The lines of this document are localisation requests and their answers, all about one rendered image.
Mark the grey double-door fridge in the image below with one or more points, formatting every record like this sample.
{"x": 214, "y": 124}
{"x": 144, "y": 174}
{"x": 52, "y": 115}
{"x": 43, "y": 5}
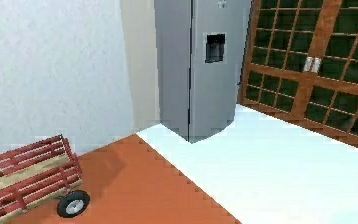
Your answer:
{"x": 210, "y": 90}

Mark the brown wooden glass-pane door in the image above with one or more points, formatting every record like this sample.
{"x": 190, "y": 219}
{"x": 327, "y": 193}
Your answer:
{"x": 323, "y": 36}

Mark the red slatted wheeled cart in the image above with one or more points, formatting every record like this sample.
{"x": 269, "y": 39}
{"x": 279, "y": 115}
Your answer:
{"x": 27, "y": 176}

